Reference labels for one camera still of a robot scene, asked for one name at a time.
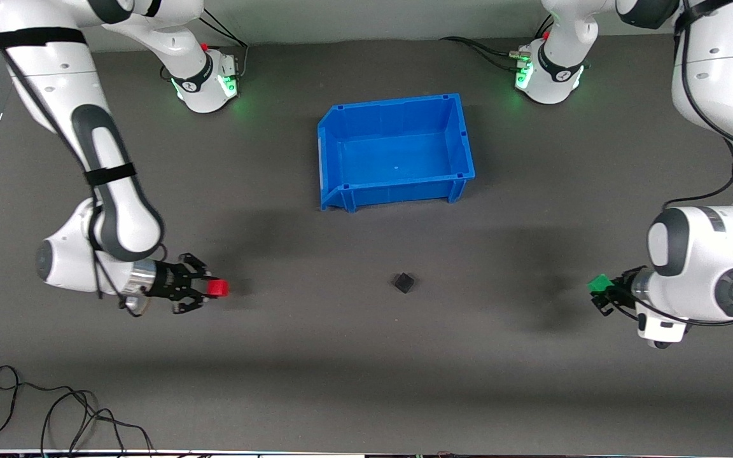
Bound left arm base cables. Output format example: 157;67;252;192
440;25;590;74

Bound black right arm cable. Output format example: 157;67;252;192
0;0;170;316

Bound loose black cable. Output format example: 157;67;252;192
0;365;155;456

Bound dark grey table mat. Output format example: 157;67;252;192
0;35;733;454

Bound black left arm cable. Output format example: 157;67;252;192
615;0;733;328

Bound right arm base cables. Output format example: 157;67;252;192
160;11;250;83

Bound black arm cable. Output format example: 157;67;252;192
615;0;733;328
0;0;170;316

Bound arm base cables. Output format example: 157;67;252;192
440;25;590;74
160;11;250;83

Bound blue plastic bin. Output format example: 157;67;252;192
318;94;476;213

